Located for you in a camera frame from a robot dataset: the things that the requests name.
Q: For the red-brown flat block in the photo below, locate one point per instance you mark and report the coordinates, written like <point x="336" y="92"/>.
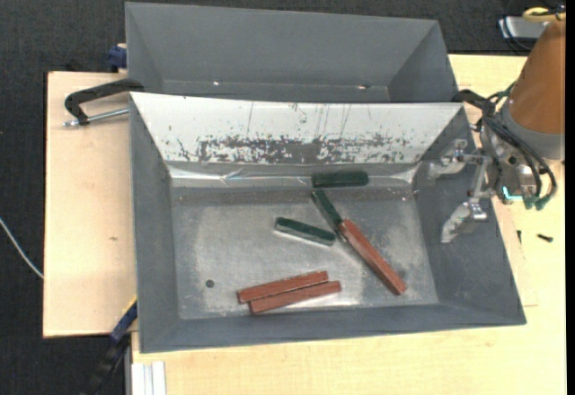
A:
<point x="296" y="297"/>
<point x="373" y="257"/>
<point x="283" y="286"/>

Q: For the small black screw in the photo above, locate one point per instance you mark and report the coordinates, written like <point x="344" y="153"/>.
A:
<point x="545" y="238"/>

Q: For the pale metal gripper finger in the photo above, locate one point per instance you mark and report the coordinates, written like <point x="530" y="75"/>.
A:
<point x="462" y="218"/>
<point x="449" y="164"/>

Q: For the grey metal bin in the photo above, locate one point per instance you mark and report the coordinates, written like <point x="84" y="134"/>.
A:
<point x="251" y="258"/>

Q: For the dark green flat block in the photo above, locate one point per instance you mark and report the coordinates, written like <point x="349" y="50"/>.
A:
<point x="326" y="209"/>
<point x="339" y="179"/>
<point x="305" y="231"/>

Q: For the pale wood flat board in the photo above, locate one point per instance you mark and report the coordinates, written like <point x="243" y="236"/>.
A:
<point x="85" y="213"/>

